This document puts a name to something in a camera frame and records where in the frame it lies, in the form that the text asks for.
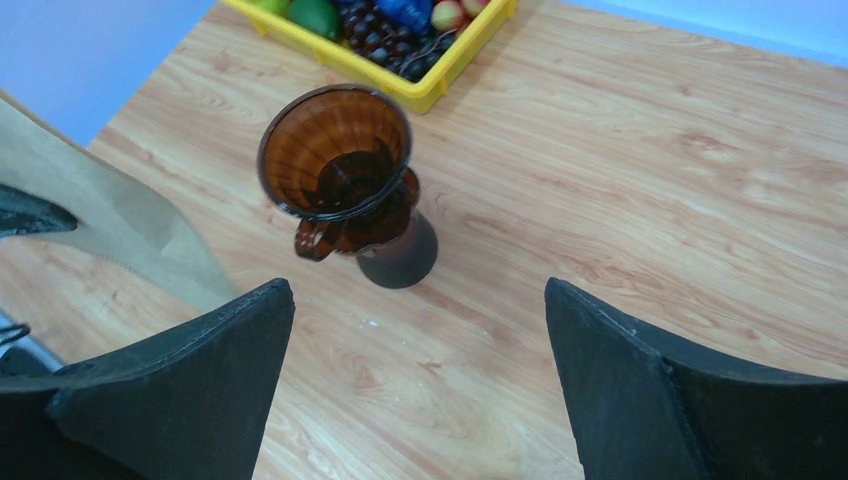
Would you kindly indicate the blue chips bag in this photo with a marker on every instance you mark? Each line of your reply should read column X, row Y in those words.
column 414, row 14

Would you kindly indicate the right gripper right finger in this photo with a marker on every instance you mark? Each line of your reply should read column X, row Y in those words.
column 644, row 403

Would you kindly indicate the brown amber dripper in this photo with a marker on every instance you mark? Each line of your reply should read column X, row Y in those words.
column 337, row 158

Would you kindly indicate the green avocado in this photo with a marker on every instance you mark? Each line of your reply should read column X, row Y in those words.
column 320, row 17

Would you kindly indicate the dark grape bunch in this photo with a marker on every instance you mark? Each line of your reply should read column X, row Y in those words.
column 396, row 48

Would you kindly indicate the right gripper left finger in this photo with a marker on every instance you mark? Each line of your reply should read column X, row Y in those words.
column 190, row 402

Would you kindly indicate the paper filter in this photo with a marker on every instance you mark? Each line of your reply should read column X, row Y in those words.
column 119, row 218

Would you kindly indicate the red apples pile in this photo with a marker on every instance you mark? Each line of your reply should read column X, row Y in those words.
column 448, row 15

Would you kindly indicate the green lime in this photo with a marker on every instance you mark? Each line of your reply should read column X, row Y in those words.
column 275, row 7

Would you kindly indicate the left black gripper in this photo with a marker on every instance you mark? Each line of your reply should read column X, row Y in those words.
column 22, row 354

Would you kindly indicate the yellow plastic bin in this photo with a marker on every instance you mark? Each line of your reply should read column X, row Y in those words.
column 418, row 97

